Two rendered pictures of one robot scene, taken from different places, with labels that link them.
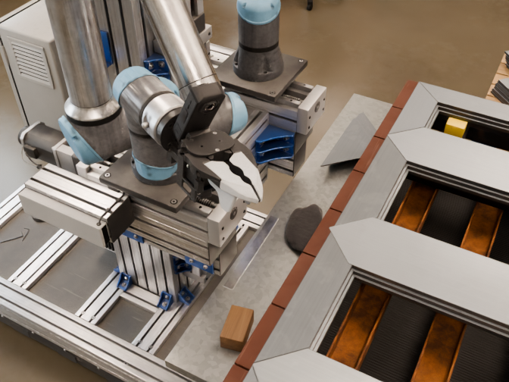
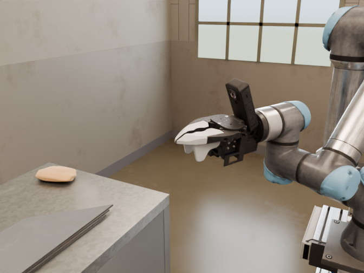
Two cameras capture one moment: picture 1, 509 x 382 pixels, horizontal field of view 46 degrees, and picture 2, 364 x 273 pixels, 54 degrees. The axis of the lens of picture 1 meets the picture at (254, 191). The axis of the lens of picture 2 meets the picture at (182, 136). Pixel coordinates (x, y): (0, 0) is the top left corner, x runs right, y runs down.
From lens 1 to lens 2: 0.90 m
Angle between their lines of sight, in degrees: 76
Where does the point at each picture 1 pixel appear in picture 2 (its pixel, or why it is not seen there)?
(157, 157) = (266, 157)
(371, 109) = not seen: outside the picture
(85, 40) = (337, 102)
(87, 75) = (330, 126)
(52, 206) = (312, 220)
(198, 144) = (222, 117)
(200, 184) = not seen: hidden behind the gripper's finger
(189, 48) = (349, 117)
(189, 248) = not seen: outside the picture
